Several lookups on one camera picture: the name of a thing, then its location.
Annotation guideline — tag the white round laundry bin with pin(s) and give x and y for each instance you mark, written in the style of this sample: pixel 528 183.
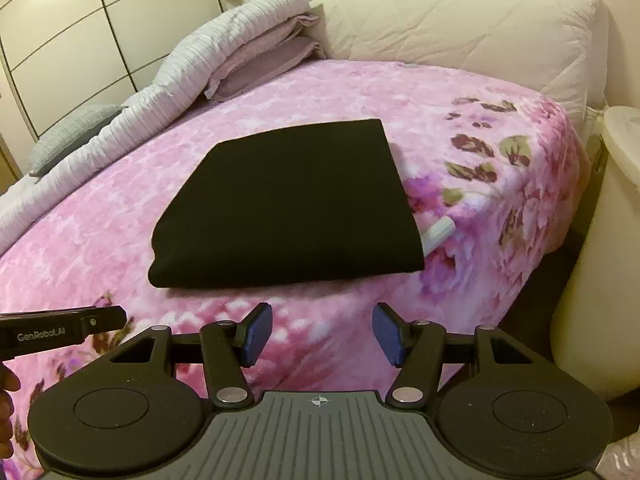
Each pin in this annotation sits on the white round laundry bin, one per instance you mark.
pixel 600 260

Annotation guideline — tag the white panelled wardrobe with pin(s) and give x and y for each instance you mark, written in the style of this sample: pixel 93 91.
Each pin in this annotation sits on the white panelled wardrobe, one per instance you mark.
pixel 75 35

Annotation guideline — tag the white ruffled duvet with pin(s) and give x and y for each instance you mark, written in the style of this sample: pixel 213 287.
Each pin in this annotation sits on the white ruffled duvet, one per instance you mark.
pixel 200 60

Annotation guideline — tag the person's left hand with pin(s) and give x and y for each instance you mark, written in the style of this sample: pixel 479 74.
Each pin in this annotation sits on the person's left hand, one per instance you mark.
pixel 6 410

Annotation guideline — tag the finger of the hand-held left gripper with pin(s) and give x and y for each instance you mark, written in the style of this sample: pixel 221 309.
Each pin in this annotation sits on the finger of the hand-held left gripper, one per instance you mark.
pixel 102 319

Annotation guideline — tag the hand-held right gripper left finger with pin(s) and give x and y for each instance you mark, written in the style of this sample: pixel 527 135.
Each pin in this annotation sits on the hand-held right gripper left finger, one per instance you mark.
pixel 257 332

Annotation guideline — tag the cream quilted headboard cushion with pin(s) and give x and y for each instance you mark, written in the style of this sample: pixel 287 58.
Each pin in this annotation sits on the cream quilted headboard cushion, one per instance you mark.
pixel 450 35

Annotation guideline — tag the black pants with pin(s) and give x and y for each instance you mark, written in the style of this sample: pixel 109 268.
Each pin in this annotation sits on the black pants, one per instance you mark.
pixel 290 200

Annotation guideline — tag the grey pillow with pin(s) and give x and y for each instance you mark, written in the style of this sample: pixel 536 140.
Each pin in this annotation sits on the grey pillow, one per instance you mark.
pixel 75 137

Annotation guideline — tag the pink floral blanket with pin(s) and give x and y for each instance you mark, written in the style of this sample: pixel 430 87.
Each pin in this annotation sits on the pink floral blanket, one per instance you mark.
pixel 100 220

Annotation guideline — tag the lavender pillow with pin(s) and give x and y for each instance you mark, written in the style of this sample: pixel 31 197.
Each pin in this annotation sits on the lavender pillow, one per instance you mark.
pixel 280 35
pixel 270 67

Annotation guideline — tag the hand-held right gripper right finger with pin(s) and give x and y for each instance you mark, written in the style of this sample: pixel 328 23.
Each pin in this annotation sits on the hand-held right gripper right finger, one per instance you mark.
pixel 389 332

